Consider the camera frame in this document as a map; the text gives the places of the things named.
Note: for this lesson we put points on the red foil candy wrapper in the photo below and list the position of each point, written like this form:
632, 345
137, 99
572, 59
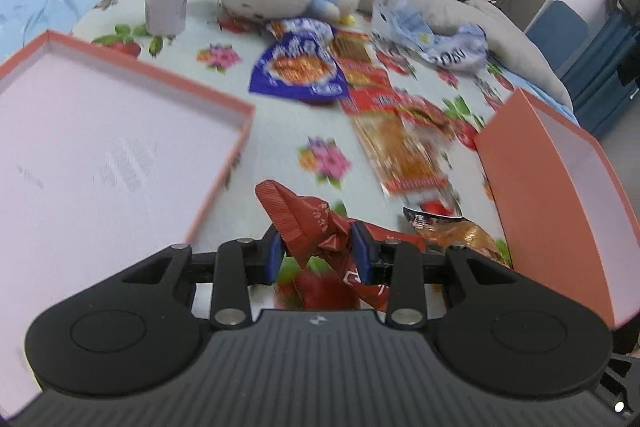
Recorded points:
310, 227

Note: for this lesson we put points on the crumpled white blue plastic bag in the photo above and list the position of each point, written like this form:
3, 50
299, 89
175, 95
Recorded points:
425, 37

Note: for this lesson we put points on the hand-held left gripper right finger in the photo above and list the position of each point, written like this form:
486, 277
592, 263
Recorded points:
362, 257

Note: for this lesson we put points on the shallow pink box lid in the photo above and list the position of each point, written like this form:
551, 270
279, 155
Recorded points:
100, 157

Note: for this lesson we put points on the blue chair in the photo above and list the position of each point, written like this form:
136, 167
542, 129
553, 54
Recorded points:
560, 32

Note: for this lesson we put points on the deep pink cardboard box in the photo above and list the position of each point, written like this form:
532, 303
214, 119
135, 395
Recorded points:
550, 207

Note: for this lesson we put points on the pile of assorted snack packets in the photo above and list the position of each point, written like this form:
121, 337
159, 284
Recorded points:
295, 72

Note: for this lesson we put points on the fruit print cloth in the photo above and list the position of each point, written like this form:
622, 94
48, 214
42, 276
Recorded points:
280, 142

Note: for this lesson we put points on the blue curtain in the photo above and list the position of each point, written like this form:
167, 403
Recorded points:
600, 77

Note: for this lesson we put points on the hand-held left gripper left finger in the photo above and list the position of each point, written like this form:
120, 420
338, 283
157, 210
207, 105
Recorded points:
275, 257

